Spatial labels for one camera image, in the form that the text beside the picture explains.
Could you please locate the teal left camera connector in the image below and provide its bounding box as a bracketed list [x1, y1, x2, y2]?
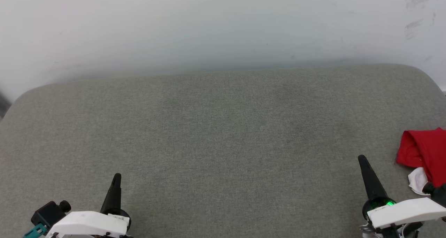
[23, 223, 48, 238]

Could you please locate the red and white jersey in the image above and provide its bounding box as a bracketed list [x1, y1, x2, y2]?
[396, 128, 446, 196]

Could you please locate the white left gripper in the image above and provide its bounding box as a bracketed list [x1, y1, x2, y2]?
[47, 173, 133, 238]

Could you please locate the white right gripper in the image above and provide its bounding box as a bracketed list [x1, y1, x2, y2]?
[358, 155, 446, 238]

